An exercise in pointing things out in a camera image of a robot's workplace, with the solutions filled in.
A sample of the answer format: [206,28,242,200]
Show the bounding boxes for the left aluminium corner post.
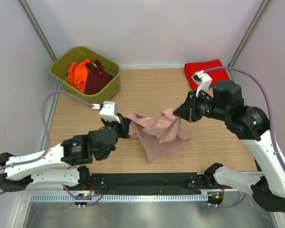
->
[18,0,57,62]

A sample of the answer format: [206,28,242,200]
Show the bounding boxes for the purple cable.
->
[203,66,285,217]
[0,91,95,197]

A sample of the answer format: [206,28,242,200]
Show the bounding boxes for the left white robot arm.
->
[0,114,131,192]

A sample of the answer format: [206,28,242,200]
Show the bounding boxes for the folded red t shirt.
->
[184,58,231,90]

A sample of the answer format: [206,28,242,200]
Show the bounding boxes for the right aluminium corner post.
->
[228,0,272,67]

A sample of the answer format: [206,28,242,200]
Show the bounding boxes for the aluminium frame rail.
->
[19,172,280,193]

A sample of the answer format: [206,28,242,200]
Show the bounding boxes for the slotted cable duct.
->
[30,192,208,203]

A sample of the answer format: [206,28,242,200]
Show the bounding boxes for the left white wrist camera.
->
[91,101,121,123]

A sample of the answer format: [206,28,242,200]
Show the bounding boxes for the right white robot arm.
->
[173,80,285,212]

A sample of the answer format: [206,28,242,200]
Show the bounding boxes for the green plastic bin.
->
[51,47,121,103]

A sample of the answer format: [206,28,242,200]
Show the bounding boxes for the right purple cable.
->
[203,66,285,217]

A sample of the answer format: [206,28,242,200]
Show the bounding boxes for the orange t shirt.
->
[67,58,94,93]

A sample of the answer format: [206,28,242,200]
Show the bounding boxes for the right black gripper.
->
[173,89,229,123]

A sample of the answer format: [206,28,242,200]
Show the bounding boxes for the pink t shirt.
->
[127,108,191,163]

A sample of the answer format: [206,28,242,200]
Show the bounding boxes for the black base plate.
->
[63,172,231,193]

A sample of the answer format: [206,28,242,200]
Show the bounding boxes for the aluminium corner post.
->
[228,0,272,67]
[18,0,57,62]

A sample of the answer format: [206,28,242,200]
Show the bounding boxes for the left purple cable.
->
[0,91,95,197]

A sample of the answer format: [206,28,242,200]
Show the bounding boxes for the maroon t shirt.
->
[84,60,114,95]

